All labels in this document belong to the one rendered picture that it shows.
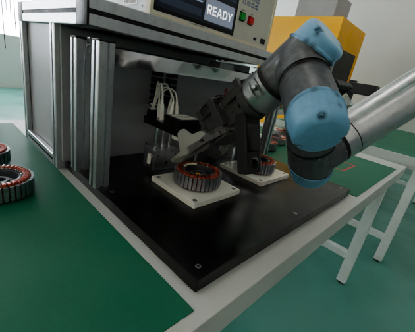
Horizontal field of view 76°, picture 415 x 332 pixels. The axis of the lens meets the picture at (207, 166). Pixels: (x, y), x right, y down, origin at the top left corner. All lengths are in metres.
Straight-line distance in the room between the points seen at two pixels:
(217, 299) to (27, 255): 0.27
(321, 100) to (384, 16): 5.79
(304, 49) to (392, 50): 5.54
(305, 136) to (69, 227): 0.40
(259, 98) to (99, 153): 0.32
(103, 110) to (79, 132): 0.12
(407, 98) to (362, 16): 5.70
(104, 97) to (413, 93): 0.54
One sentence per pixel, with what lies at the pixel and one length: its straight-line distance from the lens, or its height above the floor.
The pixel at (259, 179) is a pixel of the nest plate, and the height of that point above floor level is 0.78.
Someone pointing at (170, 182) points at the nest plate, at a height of 0.78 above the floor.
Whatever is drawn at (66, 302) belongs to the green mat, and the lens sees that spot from 0.40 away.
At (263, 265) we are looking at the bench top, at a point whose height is 0.75.
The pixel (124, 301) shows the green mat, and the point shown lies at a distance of 0.39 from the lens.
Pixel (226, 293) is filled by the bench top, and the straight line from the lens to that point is 0.42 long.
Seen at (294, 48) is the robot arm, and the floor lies 1.08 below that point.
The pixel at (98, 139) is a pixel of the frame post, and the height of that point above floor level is 0.87.
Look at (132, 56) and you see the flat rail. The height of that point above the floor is 1.03.
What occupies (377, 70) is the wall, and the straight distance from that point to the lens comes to 5.95.
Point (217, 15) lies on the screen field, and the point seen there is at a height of 1.16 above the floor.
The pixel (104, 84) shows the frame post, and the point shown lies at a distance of 0.55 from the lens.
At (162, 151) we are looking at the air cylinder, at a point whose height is 0.82.
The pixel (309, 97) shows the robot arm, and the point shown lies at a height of 1.02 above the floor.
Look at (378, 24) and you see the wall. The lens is 6.12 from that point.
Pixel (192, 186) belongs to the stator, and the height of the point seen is 0.80.
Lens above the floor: 1.04
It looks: 20 degrees down
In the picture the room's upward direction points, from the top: 10 degrees clockwise
